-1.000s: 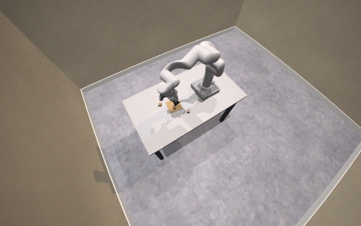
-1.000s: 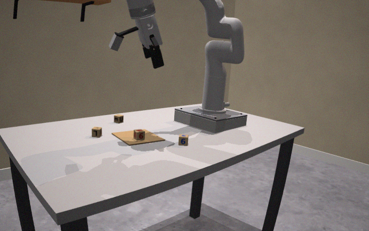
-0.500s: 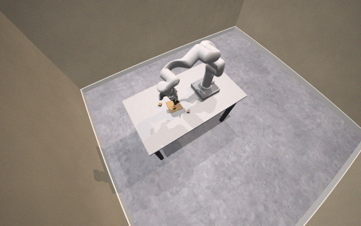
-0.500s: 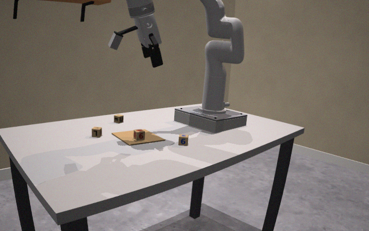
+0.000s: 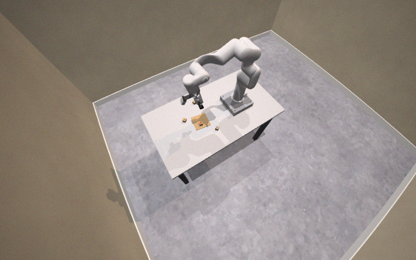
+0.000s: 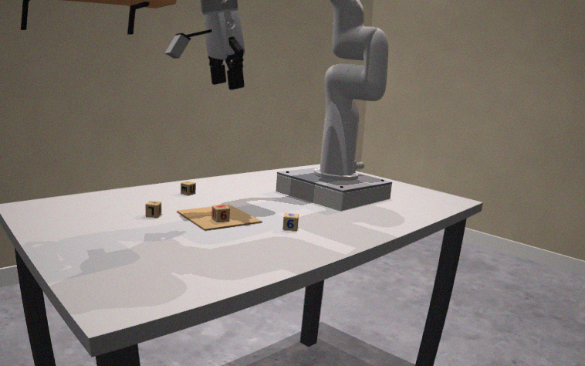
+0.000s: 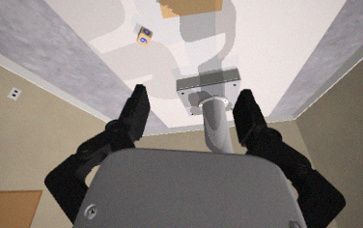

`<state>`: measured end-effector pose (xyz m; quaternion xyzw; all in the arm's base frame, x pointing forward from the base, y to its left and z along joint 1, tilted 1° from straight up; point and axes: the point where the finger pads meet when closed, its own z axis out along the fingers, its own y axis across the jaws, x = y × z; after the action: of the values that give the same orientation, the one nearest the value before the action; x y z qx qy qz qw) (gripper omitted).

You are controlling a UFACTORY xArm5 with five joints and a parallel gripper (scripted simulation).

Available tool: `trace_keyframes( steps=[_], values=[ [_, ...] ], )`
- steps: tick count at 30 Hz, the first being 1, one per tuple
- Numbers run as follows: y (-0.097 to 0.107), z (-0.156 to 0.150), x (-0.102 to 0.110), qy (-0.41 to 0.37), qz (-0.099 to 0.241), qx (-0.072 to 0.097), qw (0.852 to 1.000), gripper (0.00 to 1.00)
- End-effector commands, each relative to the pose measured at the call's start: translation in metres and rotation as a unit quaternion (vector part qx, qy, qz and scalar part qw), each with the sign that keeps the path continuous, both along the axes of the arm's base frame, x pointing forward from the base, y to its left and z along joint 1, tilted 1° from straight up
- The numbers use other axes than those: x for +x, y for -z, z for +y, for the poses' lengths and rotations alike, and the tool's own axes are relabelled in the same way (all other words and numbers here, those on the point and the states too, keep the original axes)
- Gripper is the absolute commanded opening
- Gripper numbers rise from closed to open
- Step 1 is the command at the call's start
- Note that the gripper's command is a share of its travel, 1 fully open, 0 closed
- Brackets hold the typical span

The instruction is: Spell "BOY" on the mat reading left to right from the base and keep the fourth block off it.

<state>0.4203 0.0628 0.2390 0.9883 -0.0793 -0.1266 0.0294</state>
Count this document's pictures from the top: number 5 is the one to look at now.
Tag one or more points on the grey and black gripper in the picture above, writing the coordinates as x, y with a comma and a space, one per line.
199, 101

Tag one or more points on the tan flat square mat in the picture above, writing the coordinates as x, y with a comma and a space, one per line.
198, 118

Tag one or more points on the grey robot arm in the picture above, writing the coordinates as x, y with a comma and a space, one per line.
244, 51

